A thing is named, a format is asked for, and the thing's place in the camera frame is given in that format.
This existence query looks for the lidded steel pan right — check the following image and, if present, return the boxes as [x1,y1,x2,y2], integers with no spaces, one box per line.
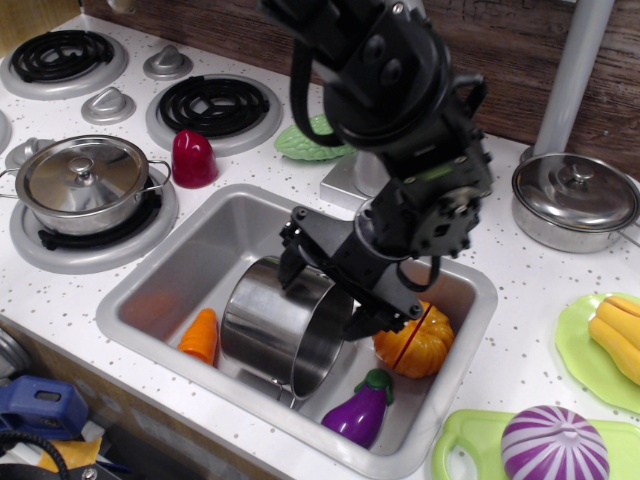
[511,153,639,254]

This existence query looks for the yellow cloth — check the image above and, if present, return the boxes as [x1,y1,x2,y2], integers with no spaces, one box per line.
[52,438,102,470]

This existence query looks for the light green plate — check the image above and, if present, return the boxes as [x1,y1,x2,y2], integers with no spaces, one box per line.
[555,292,639,418]

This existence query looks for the back left stove burner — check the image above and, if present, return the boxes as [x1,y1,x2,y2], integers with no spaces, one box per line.
[1,30,128,101]

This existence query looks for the orange toy carrot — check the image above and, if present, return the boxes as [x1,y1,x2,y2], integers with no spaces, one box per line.
[178,308,218,365]

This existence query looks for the silver sink basin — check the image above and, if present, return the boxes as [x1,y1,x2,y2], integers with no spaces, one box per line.
[96,185,497,479]

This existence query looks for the silver stove knob back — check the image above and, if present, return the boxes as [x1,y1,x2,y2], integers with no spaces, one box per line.
[143,45,193,81]

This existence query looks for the purple striped toy onion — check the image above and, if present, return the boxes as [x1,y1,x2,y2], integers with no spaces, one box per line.
[501,405,610,479]

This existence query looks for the front left stove burner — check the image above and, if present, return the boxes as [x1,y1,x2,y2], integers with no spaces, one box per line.
[9,168,178,274]

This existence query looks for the red toy pepper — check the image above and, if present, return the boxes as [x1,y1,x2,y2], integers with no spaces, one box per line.
[172,130,219,189]

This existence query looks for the silver stove knob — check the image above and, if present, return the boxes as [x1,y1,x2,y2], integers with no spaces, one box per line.
[5,137,54,169]
[143,45,193,81]
[81,87,136,125]

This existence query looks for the blue tool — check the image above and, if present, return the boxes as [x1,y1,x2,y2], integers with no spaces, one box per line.
[1,375,89,440]

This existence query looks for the black cable bottom left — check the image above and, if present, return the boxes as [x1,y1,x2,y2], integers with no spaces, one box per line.
[0,428,69,480]

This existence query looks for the purple toy eggplant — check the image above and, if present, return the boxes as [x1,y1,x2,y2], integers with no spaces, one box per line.
[321,369,394,449]

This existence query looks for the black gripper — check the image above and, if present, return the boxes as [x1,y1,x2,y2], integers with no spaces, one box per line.
[277,206,423,341]

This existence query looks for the orange toy pumpkin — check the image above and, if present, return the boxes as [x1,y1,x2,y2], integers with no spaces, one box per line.
[373,301,455,379]

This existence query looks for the grey vertical pole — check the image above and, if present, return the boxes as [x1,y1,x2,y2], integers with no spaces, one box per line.
[531,0,615,156]

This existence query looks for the green cutting board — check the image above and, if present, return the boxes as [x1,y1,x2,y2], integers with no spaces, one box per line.
[431,409,639,479]

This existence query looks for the silver toy faucet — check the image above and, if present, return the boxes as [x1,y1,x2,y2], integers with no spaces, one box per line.
[319,0,431,221]

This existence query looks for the silver stove knob left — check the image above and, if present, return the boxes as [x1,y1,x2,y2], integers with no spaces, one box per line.
[5,137,54,169]

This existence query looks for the green toy bitter melon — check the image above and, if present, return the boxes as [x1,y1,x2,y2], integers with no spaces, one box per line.
[274,124,356,161]

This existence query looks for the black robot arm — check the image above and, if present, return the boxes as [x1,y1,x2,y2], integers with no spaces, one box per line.
[259,1,493,341]

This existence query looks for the lidded steel pot left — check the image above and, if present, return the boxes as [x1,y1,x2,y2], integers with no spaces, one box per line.
[1,135,172,236]

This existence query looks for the yellow toy squash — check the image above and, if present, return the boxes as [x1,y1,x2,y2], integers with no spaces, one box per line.
[588,295,639,384]

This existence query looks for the silver stove knob middle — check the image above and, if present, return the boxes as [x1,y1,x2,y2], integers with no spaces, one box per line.
[81,87,136,125]

